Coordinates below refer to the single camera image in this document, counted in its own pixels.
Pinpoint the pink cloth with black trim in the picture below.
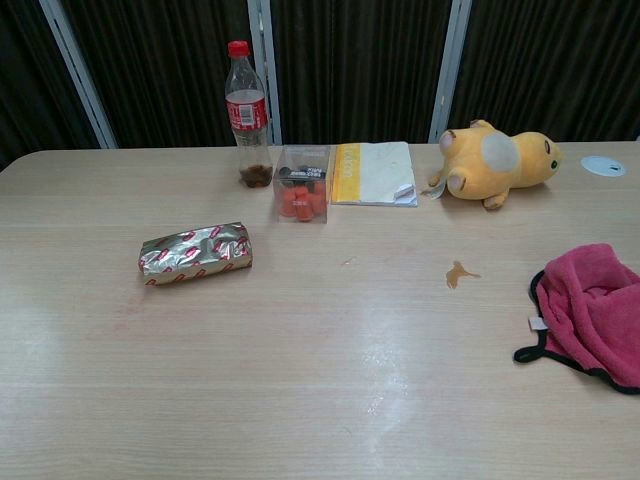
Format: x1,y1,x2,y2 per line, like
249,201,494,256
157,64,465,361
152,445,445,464
513,243,640,397

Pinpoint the clear box of orange caps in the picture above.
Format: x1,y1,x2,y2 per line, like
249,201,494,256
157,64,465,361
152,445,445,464
272,144,333,224

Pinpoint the white round cable grommet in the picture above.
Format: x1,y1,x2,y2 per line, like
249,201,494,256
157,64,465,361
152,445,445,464
580,154,627,177

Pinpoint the yellow and white notebook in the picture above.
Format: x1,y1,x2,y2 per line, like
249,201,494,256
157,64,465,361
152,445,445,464
330,141,420,208

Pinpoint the grey partition frame post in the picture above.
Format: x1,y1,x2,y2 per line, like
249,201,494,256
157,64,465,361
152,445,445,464
428,0,473,144
246,0,284,147
38,0,119,150

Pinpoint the cola bottle with red cap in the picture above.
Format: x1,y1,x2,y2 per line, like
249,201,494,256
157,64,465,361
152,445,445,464
224,40,274,190

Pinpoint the gold foil snack package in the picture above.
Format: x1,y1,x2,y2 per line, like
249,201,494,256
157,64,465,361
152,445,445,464
137,222,255,290

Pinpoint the brown liquid spill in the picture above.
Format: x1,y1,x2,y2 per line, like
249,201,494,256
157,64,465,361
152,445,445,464
444,260,483,291

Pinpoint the yellow plush toy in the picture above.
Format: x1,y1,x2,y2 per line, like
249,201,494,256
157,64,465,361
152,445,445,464
426,118,564,211

